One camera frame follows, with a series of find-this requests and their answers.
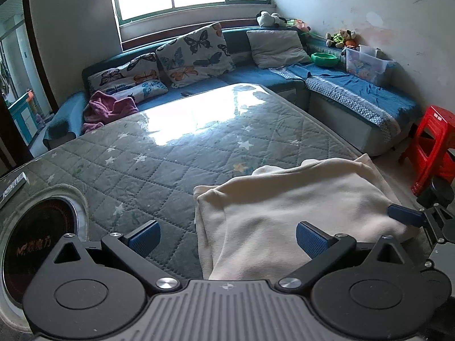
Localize clear plastic storage box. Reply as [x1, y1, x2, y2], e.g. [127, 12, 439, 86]
[342, 48, 396, 88]

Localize round black table heater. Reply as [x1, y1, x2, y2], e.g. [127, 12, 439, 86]
[2, 197, 77, 306]

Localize grey plain pillow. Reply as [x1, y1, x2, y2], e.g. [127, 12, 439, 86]
[246, 30, 312, 68]

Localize butterfly pillow right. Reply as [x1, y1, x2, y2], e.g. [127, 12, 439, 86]
[156, 22, 235, 88]

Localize pink crumpled garment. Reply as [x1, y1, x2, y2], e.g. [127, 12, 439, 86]
[82, 91, 138, 134]

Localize green bowl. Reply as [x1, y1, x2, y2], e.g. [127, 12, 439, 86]
[311, 52, 339, 68]

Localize small plush toys pile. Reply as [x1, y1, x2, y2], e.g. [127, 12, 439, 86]
[325, 29, 358, 49]

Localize cream white garment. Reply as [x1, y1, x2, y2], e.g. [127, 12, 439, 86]
[194, 154, 419, 282]

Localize white plush toy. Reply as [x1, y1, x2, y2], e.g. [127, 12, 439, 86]
[256, 11, 287, 28]

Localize patterned sofa edge cover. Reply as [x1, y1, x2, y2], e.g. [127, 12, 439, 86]
[305, 76, 402, 141]

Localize grey quilted star table cover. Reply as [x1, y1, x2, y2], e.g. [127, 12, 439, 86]
[1, 84, 359, 281]

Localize blue corner sofa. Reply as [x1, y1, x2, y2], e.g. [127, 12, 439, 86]
[43, 26, 423, 156]

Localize blue cabinet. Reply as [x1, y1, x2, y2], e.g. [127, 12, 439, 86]
[9, 89, 42, 146]

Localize butterfly pillow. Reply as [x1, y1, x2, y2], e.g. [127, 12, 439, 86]
[156, 22, 235, 88]
[88, 52, 168, 104]

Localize red plastic stool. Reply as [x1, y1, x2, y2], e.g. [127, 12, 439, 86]
[398, 105, 454, 196]

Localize grey remote control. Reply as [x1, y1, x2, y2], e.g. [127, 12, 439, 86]
[0, 172, 28, 208]

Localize butterfly pillow left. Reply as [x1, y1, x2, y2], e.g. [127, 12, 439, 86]
[88, 52, 168, 104]

